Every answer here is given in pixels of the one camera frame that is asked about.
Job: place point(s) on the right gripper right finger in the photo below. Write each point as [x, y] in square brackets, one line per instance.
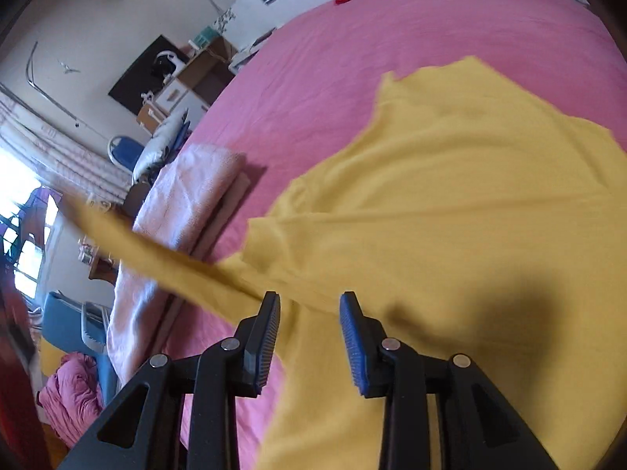
[437, 411]

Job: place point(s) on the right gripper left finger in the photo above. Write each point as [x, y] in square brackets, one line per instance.
[182, 413]

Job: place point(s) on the yellow long-sleeve sweater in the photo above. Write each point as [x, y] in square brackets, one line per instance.
[469, 216]

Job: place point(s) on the crumpled pink blanket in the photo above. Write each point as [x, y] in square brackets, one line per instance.
[72, 397]

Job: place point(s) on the folded light pink garment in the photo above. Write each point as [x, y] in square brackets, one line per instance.
[187, 208]

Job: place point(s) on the white pillow on chair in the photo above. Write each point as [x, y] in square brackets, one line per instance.
[157, 149]

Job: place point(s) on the blue chair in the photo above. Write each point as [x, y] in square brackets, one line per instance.
[124, 152]

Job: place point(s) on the wooden cabinet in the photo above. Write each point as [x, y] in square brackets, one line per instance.
[208, 73]

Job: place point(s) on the black wall panel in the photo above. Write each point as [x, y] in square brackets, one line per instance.
[146, 74]

